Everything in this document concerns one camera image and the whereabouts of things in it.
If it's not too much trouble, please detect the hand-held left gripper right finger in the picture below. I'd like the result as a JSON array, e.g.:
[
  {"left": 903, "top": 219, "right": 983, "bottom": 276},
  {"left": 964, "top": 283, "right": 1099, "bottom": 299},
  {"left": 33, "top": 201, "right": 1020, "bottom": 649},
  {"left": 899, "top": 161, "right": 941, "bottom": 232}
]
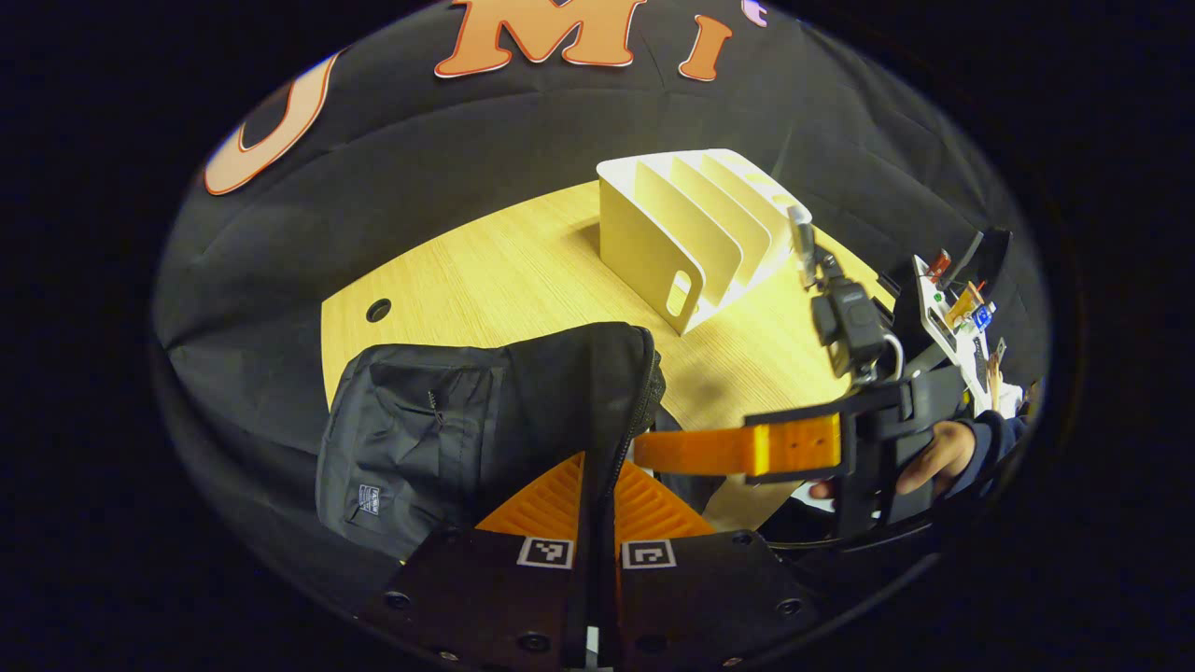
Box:
[{"left": 600, "top": 457, "right": 824, "bottom": 671}]

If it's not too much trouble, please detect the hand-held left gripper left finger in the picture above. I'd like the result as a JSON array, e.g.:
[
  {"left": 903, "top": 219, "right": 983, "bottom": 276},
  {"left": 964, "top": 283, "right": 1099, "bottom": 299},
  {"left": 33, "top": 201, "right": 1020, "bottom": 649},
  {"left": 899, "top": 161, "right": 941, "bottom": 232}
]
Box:
[{"left": 353, "top": 451, "right": 600, "bottom": 671}]

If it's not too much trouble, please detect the white bookshelf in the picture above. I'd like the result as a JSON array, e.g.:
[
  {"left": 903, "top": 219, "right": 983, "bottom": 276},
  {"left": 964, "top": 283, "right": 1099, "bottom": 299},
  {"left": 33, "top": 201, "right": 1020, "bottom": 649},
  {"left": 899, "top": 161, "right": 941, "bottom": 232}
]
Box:
[{"left": 595, "top": 147, "right": 816, "bottom": 337}]

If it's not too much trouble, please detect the black schoolbag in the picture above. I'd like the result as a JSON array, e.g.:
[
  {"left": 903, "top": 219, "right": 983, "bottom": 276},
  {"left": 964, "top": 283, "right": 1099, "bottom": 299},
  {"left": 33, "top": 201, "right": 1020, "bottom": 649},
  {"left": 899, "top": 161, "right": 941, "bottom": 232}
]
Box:
[{"left": 315, "top": 321, "right": 731, "bottom": 563}]

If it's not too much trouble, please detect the white board with electronics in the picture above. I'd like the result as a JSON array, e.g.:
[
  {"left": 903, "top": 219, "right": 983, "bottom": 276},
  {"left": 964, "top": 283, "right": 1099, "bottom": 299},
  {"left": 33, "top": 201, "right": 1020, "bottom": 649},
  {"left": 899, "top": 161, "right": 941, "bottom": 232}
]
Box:
[{"left": 912, "top": 250, "right": 1002, "bottom": 416}]

